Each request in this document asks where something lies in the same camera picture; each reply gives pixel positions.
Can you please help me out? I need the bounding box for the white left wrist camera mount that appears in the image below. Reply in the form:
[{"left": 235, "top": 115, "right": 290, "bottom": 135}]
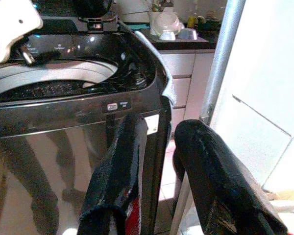
[{"left": 0, "top": 0, "right": 44, "bottom": 65}]

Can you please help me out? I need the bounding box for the white drawer cabinet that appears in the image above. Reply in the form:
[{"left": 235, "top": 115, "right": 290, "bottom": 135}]
[{"left": 158, "top": 49, "right": 216, "bottom": 138}]

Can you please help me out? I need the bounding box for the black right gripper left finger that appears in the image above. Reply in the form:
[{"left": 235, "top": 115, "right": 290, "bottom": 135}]
[{"left": 79, "top": 114, "right": 148, "bottom": 235}]

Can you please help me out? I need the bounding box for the clear plastic container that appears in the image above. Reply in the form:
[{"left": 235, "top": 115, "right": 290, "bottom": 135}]
[{"left": 177, "top": 27, "right": 198, "bottom": 41}]

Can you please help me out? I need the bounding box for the white label sticker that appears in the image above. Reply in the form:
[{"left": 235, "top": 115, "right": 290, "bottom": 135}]
[{"left": 143, "top": 114, "right": 160, "bottom": 136}]

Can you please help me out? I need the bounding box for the steel washing machine drum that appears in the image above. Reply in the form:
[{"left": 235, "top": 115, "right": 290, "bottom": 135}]
[{"left": 0, "top": 58, "right": 120, "bottom": 103}]

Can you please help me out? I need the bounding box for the clear glass bowl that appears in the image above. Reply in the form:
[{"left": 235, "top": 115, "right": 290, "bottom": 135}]
[{"left": 152, "top": 11, "right": 185, "bottom": 35}]

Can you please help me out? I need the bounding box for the white door panel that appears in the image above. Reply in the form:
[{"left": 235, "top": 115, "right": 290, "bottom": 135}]
[{"left": 209, "top": 0, "right": 294, "bottom": 195}]

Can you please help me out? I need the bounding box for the white cup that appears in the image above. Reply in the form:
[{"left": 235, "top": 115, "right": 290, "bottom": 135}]
[{"left": 148, "top": 10, "right": 163, "bottom": 36}]

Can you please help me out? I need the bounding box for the black top-load washing machine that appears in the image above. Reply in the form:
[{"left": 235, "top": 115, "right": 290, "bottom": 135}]
[{"left": 0, "top": 15, "right": 175, "bottom": 235}]

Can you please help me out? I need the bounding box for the black countertop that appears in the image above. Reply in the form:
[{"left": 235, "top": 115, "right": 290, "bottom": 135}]
[{"left": 141, "top": 28, "right": 218, "bottom": 51}]

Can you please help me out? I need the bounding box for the yellow small object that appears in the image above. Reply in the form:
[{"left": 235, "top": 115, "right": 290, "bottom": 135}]
[{"left": 187, "top": 15, "right": 199, "bottom": 28}]

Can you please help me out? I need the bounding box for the silver metal rod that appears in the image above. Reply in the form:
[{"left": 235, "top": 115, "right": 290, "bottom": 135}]
[{"left": 170, "top": 171, "right": 195, "bottom": 235}]

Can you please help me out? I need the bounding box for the silver vertical pole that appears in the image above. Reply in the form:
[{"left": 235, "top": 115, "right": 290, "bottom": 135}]
[{"left": 200, "top": 0, "right": 246, "bottom": 121}]

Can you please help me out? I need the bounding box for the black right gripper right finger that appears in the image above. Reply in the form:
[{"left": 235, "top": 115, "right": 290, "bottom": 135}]
[{"left": 172, "top": 119, "right": 289, "bottom": 235}]

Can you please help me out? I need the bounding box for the small white bowl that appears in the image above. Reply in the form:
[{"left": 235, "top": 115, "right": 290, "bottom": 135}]
[{"left": 158, "top": 30, "right": 176, "bottom": 41}]

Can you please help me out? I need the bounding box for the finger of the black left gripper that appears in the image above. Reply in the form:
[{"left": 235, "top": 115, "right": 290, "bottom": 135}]
[{"left": 35, "top": 48, "right": 63, "bottom": 63}]

